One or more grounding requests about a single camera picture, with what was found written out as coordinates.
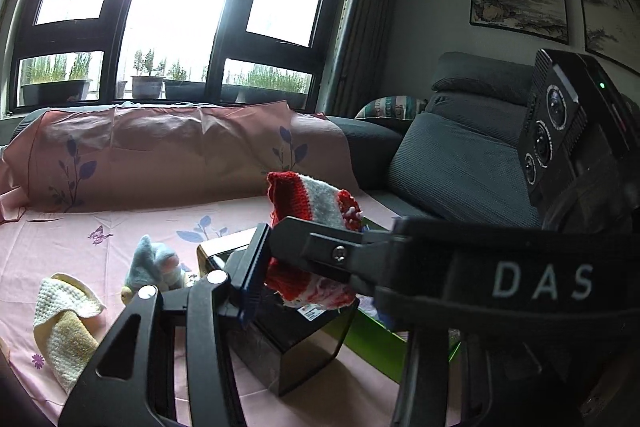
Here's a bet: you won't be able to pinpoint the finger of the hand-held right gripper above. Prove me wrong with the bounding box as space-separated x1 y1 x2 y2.
270 216 398 302

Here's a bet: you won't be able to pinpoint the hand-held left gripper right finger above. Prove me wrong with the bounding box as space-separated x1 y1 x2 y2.
392 324 501 427

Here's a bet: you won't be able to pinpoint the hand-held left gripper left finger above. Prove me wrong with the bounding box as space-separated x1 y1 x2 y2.
57 223 273 427

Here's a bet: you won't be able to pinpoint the red white knitted cloth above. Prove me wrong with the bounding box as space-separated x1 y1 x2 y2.
265 171 364 311

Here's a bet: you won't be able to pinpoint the green box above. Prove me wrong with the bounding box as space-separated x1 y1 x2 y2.
320 301 462 384

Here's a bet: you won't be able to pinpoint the black tea tin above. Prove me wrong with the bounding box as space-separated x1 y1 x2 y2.
196 229 361 398

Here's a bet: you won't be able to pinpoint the blue plush toy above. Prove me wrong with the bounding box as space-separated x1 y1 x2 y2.
121 234 189 306

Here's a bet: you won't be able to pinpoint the grey sofa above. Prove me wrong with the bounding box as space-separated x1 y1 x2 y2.
10 52 551 234

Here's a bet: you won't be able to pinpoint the pink printed bed sheet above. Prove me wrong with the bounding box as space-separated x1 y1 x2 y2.
0 101 453 427

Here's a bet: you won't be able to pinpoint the striped pillow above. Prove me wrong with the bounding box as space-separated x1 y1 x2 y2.
354 95 429 123

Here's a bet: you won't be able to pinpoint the dark planter with grass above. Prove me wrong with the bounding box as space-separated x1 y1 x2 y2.
235 86 308 109

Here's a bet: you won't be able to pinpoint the dark planter with shrubs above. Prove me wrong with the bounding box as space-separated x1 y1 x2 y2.
164 79 207 101

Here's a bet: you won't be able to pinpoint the cream knitted towel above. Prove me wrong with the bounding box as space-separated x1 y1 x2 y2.
32 273 108 394

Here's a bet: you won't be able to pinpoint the grey flower pot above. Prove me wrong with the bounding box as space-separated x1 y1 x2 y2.
130 75 165 100

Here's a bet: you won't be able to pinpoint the grey curtain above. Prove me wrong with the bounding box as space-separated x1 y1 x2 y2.
327 0 404 120

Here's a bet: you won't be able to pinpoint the long black trough planter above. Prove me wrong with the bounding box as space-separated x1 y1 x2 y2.
21 79 92 106

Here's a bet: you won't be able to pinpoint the black framed window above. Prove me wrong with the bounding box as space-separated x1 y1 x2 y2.
0 0 362 118

